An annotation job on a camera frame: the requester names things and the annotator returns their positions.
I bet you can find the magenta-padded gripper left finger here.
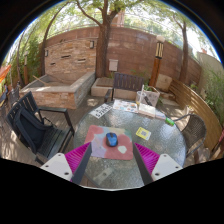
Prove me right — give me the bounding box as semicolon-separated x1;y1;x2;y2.
40;142;93;185

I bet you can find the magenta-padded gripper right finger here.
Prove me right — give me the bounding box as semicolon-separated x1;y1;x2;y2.
132;142;184;186

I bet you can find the blue and black computer mouse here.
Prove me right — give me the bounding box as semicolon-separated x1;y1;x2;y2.
105;131;119;148

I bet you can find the red floral mouse pad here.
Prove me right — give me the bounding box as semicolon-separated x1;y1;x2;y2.
83;124;135;161

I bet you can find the black slatted patio chair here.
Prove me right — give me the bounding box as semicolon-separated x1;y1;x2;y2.
5;90;75;165

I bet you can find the yellow square card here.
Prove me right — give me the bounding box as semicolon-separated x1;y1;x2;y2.
135;126;152;141

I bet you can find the small green bottle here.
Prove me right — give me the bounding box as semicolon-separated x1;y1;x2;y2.
165;117;176;127

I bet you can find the small white blue booklet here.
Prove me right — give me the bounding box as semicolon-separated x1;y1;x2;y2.
155;110;167;120

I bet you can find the curved wooden slat bench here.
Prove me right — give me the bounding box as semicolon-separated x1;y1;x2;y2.
169;78;224;153

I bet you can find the pale woven basket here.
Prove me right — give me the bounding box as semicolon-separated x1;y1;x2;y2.
143;85;161;108

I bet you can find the stone raised basin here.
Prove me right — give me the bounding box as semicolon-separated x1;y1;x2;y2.
19;70;97;110

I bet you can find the white license plate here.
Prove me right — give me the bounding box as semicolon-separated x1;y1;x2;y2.
89;102;114;120

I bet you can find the clear plastic cup with straw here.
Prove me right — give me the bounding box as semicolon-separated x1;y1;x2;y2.
135;84;148;107

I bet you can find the white sticker sheet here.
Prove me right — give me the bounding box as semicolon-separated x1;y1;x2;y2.
112;98;139;114

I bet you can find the concrete block step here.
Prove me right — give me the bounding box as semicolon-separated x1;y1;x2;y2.
90;77;116;98

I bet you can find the dark wooden slatted chair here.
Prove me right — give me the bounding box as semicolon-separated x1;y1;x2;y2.
104;72;145;103

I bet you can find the orange fabric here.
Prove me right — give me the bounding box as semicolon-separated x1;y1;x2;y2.
0;63;13;84

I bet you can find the slender tree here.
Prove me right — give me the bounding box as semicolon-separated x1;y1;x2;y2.
173;13;190;83

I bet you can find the large forked tree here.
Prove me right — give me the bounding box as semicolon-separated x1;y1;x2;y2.
74;0;128;78

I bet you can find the wooden garden lamp post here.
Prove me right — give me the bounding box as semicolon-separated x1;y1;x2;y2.
148;34;166;88

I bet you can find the white wall box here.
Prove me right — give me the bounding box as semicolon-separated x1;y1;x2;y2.
108;59;119;72

